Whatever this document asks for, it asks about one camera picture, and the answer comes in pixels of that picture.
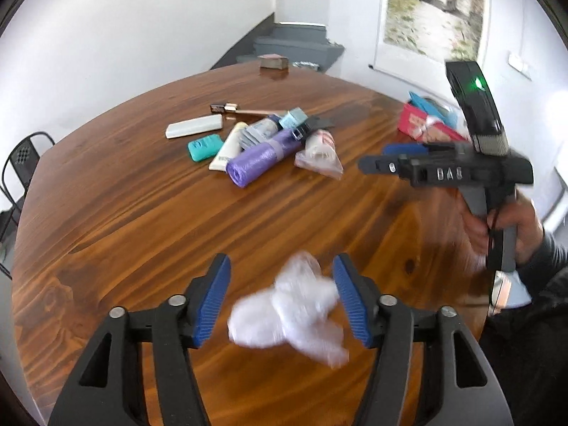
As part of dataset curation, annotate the white plastic bag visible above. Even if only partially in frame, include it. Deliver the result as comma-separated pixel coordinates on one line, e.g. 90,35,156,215
227,251,350,369

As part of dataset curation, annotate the red storage box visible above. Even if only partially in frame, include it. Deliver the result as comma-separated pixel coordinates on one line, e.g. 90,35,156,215
397,91,471,143

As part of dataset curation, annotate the wooden desktop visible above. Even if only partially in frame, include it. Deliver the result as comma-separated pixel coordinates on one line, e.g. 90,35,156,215
11,61,524,426

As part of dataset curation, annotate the grey staircase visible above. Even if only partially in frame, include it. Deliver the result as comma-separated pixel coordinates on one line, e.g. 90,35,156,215
211,13,346,74

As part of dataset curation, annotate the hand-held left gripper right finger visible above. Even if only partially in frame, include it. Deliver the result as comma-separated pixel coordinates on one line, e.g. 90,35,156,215
333,253,515,426

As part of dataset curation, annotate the rose tan cosmetic tube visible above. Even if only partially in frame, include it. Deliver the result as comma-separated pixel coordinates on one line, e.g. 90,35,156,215
222,107,278,120

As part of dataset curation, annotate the grey blue tube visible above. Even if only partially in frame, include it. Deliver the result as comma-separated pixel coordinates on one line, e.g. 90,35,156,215
242,114,282,147

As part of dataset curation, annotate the long white plastic case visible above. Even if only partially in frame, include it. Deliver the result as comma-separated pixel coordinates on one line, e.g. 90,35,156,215
165,114,223,139

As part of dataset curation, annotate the small brown box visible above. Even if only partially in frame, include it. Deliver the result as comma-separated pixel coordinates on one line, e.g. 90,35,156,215
258,54,290,71

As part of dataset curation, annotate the small light blue box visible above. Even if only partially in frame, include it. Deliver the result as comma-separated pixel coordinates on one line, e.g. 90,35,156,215
279,107,308,131

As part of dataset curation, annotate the teal dental floss box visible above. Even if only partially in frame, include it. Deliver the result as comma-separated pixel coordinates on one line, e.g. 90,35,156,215
187,135,222,162

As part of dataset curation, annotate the person's right hand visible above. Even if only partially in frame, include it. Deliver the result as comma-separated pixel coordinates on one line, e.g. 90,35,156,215
459,189,546,272

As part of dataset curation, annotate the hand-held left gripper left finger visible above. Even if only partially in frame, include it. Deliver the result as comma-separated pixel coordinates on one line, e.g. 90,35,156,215
48,253,231,426

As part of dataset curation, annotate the hanging scroll painting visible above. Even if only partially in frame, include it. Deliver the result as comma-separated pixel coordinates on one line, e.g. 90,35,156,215
368,0,493,81

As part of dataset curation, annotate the black metal chair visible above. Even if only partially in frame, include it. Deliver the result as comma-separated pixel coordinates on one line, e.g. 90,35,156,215
0,132,56,276

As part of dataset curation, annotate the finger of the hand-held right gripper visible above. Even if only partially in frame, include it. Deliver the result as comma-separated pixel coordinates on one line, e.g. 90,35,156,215
382,142,430,157
359,154,415,178

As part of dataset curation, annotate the purple trash bag roll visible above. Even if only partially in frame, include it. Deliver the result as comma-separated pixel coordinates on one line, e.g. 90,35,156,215
225,128,302,188

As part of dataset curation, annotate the white roll in clear bag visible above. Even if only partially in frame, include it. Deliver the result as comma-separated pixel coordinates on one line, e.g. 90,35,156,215
294,129,344,181

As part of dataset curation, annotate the white squeeze tube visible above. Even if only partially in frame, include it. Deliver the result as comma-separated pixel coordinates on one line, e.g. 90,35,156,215
208,122,249,172

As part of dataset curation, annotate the white wall outlet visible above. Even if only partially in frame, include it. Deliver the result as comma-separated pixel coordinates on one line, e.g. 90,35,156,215
508,53,532,81

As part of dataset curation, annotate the person's right forearm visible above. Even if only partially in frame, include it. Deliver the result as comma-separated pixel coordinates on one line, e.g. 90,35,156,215
479,231,568,426

